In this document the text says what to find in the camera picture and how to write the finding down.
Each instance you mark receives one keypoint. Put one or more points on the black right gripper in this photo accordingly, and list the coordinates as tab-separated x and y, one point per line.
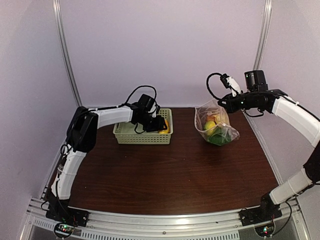
230	106

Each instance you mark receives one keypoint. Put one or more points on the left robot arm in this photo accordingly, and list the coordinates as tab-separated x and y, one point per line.
81	137

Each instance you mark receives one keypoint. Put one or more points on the left aluminium frame post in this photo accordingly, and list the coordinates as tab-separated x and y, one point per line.
65	52

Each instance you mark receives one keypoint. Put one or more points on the right aluminium frame post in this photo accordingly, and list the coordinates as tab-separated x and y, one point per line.
264	31

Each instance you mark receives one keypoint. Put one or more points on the toy orange mango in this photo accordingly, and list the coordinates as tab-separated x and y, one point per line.
166	130

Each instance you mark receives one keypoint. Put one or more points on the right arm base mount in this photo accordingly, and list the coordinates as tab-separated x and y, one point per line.
256	215

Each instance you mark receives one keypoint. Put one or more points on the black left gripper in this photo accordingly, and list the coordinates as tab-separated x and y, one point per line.
159	125

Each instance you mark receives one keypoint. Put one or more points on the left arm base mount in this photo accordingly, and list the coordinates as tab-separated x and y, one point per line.
70	216

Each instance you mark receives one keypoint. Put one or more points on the toy green yellow mango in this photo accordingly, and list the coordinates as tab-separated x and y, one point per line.
209	125

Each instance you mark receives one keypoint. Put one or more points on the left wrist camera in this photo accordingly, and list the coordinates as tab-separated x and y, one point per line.
155	111

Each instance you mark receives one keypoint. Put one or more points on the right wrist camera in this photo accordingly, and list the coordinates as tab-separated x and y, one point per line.
230	83

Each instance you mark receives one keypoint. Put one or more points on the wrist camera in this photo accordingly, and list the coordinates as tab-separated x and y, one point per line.
155	111
230	83

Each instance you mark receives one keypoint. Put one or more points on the toy bok choy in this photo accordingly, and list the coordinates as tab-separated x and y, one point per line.
219	138

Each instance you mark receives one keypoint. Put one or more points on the toy red tomato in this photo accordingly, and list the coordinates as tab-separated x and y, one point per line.
210	118

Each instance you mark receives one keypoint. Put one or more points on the left circuit board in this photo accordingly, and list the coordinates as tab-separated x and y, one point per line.
63	230

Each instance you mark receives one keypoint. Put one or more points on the green plastic basket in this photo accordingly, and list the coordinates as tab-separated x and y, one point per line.
125	134

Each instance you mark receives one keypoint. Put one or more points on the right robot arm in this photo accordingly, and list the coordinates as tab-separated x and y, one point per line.
305	123

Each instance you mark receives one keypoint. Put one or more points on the aluminium frame post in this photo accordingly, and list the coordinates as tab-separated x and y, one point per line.
65	52
264	31

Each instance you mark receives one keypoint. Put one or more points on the circuit board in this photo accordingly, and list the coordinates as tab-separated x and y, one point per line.
265	230
63	230

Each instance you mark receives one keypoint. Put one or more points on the clear zip top bag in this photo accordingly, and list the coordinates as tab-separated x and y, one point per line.
222	120

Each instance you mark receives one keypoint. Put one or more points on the front aluminium rail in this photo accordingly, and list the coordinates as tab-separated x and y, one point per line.
223	225

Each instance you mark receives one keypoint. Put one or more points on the right circuit board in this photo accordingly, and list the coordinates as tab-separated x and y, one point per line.
265	230

